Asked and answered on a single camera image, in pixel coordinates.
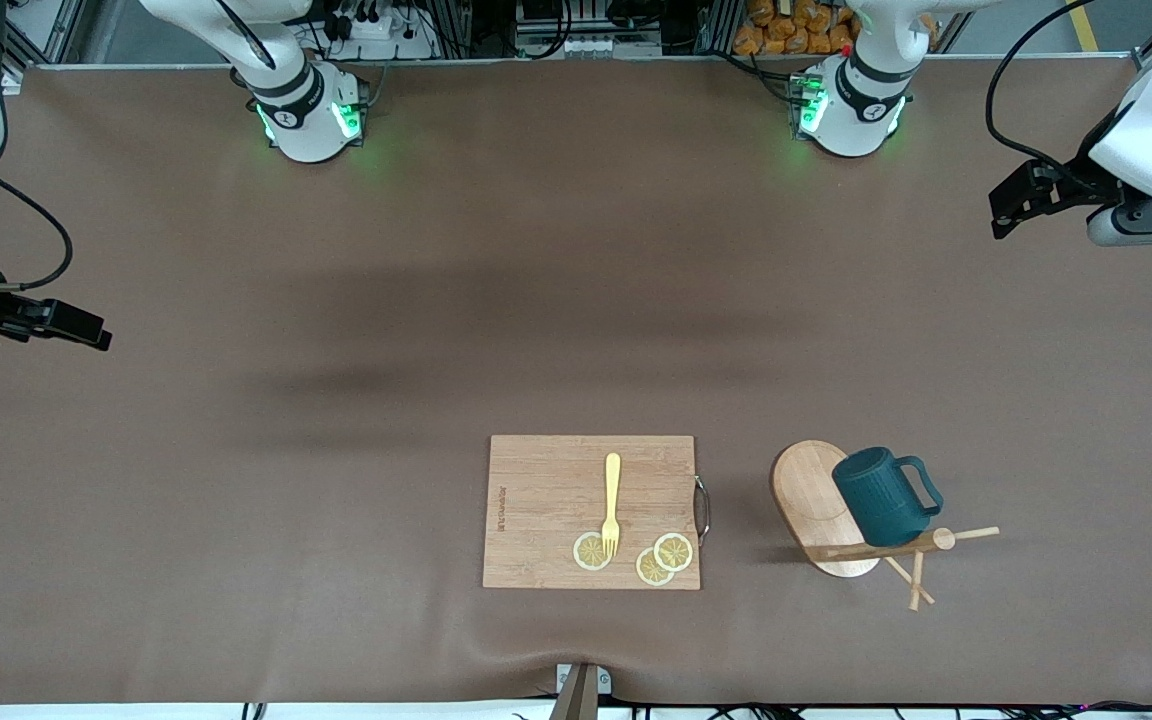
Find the dark green mug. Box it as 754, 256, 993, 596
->
831, 446, 944, 548

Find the wooden mug rack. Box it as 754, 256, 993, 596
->
769, 440, 1001, 612

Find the brown table mat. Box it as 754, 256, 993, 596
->
0, 55, 1152, 706

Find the bag of orange items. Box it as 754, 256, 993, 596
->
733, 0, 937, 57

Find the white power strip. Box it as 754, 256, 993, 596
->
321, 8, 437, 61

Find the white connector block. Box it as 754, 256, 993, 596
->
558, 35, 663, 59

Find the lemon slice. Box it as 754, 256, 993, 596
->
635, 546, 676, 587
573, 531, 614, 572
654, 532, 695, 573

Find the yellow plastic fork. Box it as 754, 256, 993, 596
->
601, 452, 623, 558

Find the wooden cutting board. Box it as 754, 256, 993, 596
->
482, 434, 712, 591

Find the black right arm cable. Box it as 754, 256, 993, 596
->
0, 175, 73, 293

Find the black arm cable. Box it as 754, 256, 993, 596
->
0, 175, 73, 293
986, 0, 1097, 189

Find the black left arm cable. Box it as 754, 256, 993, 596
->
986, 0, 1097, 189

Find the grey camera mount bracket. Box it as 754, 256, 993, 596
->
548, 663, 613, 720

